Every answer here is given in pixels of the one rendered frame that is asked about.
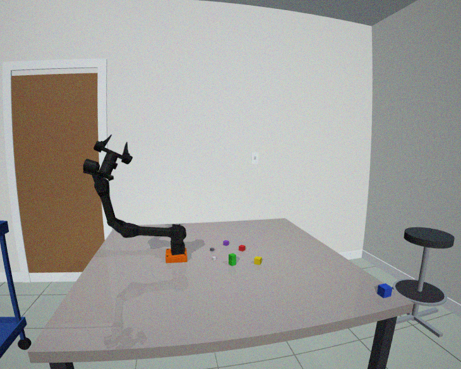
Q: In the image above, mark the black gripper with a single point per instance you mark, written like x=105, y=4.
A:
x=111, y=156

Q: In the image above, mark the blue cube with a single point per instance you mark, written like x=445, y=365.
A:
x=384, y=290

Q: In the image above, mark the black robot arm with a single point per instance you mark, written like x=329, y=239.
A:
x=177, y=233

